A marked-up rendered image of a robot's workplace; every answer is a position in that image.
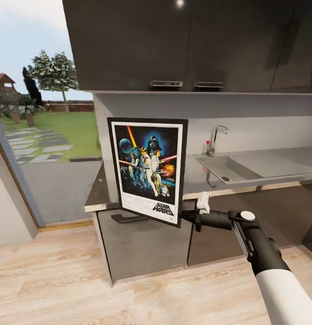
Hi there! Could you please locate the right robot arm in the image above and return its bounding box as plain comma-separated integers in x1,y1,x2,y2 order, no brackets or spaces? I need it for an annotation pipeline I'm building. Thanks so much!
178,192,312,325

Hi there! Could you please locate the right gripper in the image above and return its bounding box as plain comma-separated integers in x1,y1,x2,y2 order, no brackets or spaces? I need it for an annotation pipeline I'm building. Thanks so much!
178,209,219,232

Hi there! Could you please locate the poster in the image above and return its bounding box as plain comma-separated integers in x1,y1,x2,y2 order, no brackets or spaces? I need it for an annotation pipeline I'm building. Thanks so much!
107,117,188,228

